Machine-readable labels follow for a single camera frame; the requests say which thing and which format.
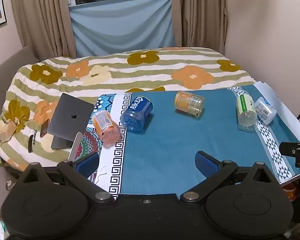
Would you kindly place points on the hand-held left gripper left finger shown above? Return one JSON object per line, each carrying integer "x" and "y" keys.
{"x": 86, "y": 164}

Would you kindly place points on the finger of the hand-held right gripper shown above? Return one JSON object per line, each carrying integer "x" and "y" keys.
{"x": 298, "y": 152}

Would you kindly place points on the clear cup with green label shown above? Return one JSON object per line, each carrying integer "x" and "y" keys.
{"x": 245, "y": 112}

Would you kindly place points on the blue plastic cup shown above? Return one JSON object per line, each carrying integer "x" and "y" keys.
{"x": 137, "y": 114}

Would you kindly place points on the small black object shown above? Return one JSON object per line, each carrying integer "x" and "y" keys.
{"x": 30, "y": 143}

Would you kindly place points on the striped floral blanket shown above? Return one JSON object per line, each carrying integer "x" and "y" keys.
{"x": 140, "y": 75}

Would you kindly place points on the beige tag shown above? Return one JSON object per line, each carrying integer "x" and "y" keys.
{"x": 7, "y": 130}

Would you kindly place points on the blue patterned tablecloth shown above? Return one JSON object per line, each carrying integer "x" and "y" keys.
{"x": 170, "y": 147}

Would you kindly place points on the grey laptop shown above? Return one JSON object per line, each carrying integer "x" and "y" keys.
{"x": 70, "y": 118}

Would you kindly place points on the clear cup with orange label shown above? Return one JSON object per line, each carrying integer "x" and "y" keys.
{"x": 189, "y": 103}

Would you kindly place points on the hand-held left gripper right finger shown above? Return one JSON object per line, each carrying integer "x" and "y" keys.
{"x": 207, "y": 164}

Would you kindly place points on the grey sofa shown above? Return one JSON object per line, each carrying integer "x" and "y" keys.
{"x": 7, "y": 63}

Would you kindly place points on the orange plastic cup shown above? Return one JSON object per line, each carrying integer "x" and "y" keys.
{"x": 107, "y": 128}

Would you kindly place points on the beige curtain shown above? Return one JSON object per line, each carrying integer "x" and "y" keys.
{"x": 42, "y": 17}
{"x": 197, "y": 15}

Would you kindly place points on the clear cup with white label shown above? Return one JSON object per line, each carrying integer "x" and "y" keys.
{"x": 265, "y": 110}

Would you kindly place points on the light blue cloth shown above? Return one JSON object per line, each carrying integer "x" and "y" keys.
{"x": 122, "y": 25}

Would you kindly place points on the brown smartphone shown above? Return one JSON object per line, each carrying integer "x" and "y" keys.
{"x": 44, "y": 128}

